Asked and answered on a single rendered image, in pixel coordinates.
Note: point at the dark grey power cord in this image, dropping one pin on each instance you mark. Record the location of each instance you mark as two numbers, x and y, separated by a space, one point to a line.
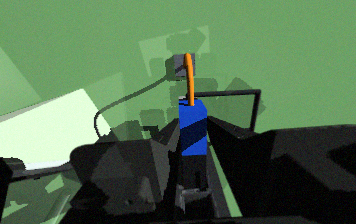
257 93

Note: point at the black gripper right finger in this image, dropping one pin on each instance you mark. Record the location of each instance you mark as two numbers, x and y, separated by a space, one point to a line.
250 160

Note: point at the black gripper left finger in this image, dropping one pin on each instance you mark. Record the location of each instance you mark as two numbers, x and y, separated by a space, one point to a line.
156 158

